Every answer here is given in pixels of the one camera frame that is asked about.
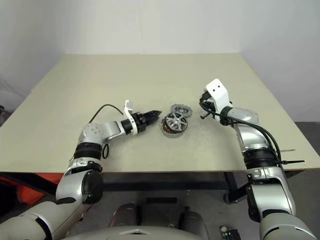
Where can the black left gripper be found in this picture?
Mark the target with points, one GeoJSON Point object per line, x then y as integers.
{"type": "Point", "coordinates": [141, 122]}

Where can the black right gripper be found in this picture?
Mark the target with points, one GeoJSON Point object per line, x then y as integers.
{"type": "Point", "coordinates": [210, 106]}

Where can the motor stator with copper windings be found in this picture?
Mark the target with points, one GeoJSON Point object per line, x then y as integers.
{"type": "Point", "coordinates": [168, 131]}

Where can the silver spoked rotor cap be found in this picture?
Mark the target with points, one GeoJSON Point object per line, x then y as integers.
{"type": "Point", "coordinates": [176, 121]}

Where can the small grey gear disc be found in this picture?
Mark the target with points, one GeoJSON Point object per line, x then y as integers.
{"type": "Point", "coordinates": [181, 109]}

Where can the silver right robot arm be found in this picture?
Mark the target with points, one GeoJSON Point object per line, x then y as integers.
{"type": "Point", "coordinates": [272, 195]}

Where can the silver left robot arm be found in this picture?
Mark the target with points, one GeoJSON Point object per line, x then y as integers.
{"type": "Point", "coordinates": [75, 185]}

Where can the black caster wheel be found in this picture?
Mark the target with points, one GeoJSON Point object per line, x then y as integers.
{"type": "Point", "coordinates": [229, 198]}

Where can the dark rounded shape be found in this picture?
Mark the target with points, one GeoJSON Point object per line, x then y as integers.
{"type": "Point", "coordinates": [126, 215]}
{"type": "Point", "coordinates": [195, 221]}

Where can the silver robot torso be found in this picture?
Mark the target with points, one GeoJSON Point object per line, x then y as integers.
{"type": "Point", "coordinates": [130, 235]}

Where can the small white ball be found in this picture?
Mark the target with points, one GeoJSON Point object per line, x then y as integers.
{"type": "Point", "coordinates": [223, 229]}

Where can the small black box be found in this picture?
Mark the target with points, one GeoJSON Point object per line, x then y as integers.
{"type": "Point", "coordinates": [233, 235]}

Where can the orange object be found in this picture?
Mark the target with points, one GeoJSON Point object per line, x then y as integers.
{"type": "Point", "coordinates": [30, 192]}

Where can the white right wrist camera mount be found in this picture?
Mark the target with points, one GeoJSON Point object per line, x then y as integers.
{"type": "Point", "coordinates": [220, 95]}

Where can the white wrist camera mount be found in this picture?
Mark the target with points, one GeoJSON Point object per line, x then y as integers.
{"type": "Point", "coordinates": [220, 95]}
{"type": "Point", "coordinates": [128, 110]}

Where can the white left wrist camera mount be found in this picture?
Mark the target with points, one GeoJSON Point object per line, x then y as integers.
{"type": "Point", "coordinates": [128, 110]}

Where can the black table frame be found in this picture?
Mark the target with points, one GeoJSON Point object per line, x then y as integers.
{"type": "Point", "coordinates": [162, 183]}

